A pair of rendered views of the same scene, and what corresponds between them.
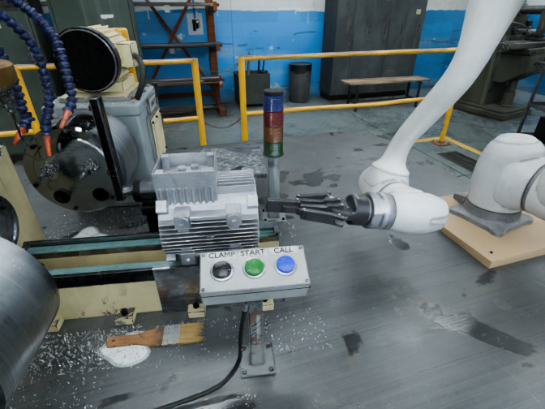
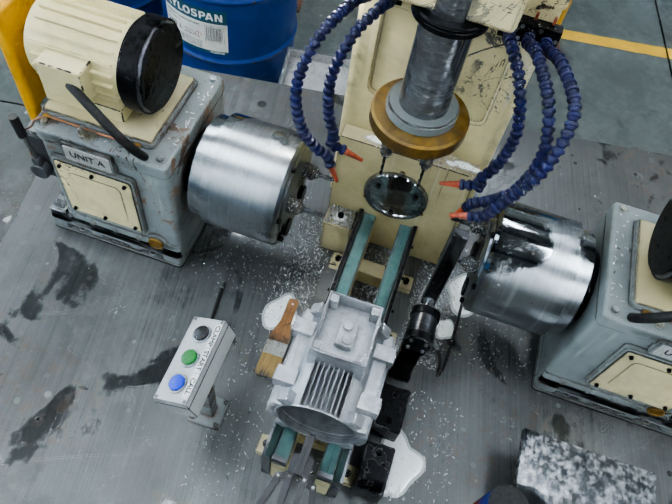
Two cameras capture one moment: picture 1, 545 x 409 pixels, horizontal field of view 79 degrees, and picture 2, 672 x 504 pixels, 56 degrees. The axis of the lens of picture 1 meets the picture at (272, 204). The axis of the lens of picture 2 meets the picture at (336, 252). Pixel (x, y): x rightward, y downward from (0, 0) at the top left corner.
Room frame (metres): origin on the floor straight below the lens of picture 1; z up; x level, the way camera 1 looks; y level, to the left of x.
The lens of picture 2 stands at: (0.71, -0.31, 2.13)
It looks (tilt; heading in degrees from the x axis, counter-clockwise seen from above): 57 degrees down; 106
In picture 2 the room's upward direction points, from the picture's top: 11 degrees clockwise
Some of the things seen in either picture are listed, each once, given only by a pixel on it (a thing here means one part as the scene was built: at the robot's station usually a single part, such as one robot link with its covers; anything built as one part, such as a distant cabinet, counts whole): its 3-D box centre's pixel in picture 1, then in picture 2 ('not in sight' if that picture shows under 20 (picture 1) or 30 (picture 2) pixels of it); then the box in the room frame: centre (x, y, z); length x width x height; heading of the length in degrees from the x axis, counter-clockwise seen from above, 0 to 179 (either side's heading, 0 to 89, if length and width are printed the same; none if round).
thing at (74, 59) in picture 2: not in sight; (96, 104); (-0.04, 0.38, 1.16); 0.33 x 0.26 x 0.42; 7
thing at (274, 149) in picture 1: (273, 146); not in sight; (0.95, 0.00, 1.05); 0.06 x 0.06 x 0.04
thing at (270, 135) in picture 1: (273, 132); not in sight; (0.95, 0.00, 1.10); 0.06 x 0.06 x 0.04
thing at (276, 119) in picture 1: (273, 117); not in sight; (0.95, 0.00, 1.14); 0.06 x 0.06 x 0.04
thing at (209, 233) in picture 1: (211, 213); (332, 375); (0.63, 0.14, 1.02); 0.20 x 0.19 x 0.19; 97
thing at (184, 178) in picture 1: (188, 178); (345, 336); (0.63, 0.18, 1.11); 0.12 x 0.11 x 0.07; 97
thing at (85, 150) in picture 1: (91, 155); (536, 271); (0.92, 0.54, 1.04); 0.41 x 0.25 x 0.25; 7
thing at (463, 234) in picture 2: (110, 152); (443, 270); (0.74, 0.38, 1.12); 0.04 x 0.03 x 0.26; 97
